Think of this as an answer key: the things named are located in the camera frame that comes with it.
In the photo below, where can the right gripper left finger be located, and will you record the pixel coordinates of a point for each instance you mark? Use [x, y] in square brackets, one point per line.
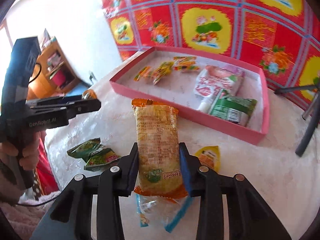
[118, 181]

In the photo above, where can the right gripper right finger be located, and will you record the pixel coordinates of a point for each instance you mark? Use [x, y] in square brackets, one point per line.
[201, 181]

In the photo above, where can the orange cracker packet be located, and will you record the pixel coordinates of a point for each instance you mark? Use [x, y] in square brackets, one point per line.
[159, 171]

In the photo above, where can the green Nabati wafer packet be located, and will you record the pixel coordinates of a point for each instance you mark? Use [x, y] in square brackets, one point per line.
[232, 108]

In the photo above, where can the pink snack pouch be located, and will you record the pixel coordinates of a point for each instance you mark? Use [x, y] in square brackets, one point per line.
[212, 79]

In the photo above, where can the rainbow candy tube packet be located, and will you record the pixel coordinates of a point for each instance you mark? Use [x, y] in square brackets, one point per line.
[144, 73]

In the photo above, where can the small yellow candy packet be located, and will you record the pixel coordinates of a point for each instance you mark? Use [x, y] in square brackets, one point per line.
[164, 69]

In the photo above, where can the orange yellow candy packet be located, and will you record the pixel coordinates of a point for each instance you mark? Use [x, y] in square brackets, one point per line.
[185, 64]

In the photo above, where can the person's left hand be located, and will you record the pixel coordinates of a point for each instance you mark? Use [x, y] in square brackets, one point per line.
[30, 154]

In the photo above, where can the yellow jelly cup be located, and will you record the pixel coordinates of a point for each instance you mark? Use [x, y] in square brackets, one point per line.
[209, 156]

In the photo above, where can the green candy packet lower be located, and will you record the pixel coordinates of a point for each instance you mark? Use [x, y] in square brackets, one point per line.
[104, 157]

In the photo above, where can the green candy packet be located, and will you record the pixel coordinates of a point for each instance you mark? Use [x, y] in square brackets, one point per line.
[104, 157]
[83, 150]

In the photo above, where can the clear blue-edged snack bag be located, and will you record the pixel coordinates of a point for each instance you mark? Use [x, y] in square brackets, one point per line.
[156, 210]

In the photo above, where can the green candy packet upper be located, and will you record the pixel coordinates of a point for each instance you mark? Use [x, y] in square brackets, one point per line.
[83, 150]

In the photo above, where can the wooden shelf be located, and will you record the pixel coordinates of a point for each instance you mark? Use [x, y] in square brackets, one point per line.
[53, 73]

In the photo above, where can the orange jelly cup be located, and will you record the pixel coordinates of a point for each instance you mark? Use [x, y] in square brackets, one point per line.
[88, 95]

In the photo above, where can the pink cardboard box tray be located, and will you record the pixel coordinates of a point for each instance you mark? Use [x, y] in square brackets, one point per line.
[177, 89]

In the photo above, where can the pink fluffy sleeve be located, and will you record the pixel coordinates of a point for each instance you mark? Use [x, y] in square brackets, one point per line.
[24, 219]

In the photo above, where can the black tripod stand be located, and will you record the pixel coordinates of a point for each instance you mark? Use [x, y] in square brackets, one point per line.
[312, 110]

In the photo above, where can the red floral wall cloth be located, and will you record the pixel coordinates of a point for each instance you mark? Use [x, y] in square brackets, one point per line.
[279, 36]

